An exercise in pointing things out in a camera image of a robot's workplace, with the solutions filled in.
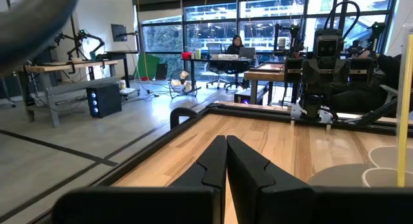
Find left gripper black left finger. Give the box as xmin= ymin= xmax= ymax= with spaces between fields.
xmin=169 ymin=136 xmax=228 ymax=224

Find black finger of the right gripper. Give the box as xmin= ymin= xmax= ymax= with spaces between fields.
xmin=350 ymin=57 xmax=375 ymax=83
xmin=284 ymin=57 xmax=303 ymax=84

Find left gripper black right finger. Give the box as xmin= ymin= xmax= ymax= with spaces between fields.
xmin=227 ymin=136 xmax=316 ymax=224

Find person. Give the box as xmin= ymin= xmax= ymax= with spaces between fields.
xmin=328 ymin=49 xmax=403 ymax=117
xmin=225 ymin=34 xmax=247 ymax=56

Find wooden table black legs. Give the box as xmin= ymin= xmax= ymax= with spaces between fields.
xmin=243 ymin=62 xmax=287 ymax=106

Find grey laptop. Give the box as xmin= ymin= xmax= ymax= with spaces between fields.
xmin=238 ymin=46 xmax=257 ymax=60

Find black office chair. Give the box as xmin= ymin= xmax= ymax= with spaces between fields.
xmin=223 ymin=61 xmax=251 ymax=91
xmin=205 ymin=42 xmax=228 ymax=90

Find round floor fan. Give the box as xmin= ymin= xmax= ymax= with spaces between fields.
xmin=168 ymin=68 xmax=198 ymax=99

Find grey round textured placemat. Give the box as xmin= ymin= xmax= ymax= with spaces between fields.
xmin=308 ymin=162 xmax=372 ymax=188

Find black desk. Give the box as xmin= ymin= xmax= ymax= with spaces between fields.
xmin=181 ymin=57 xmax=254 ymax=96

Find white paper cup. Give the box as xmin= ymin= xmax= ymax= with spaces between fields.
xmin=361 ymin=167 xmax=413 ymax=188

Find green panel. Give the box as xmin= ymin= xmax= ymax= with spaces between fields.
xmin=136 ymin=52 xmax=161 ymax=81

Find black computer tower blue lights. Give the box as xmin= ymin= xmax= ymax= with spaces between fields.
xmin=86 ymin=83 xmax=123 ymax=119

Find black monitor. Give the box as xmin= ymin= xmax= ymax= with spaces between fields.
xmin=110 ymin=23 xmax=128 ymax=43

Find right wrist camera box grey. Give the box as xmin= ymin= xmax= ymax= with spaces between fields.
xmin=314 ymin=35 xmax=341 ymax=61

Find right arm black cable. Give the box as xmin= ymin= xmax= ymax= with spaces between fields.
xmin=323 ymin=0 xmax=361 ymax=41

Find black curved handle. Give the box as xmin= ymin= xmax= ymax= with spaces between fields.
xmin=169 ymin=107 xmax=199 ymax=130

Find wooden workbench grey frame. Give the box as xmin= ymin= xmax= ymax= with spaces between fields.
xmin=17 ymin=59 xmax=119 ymax=128

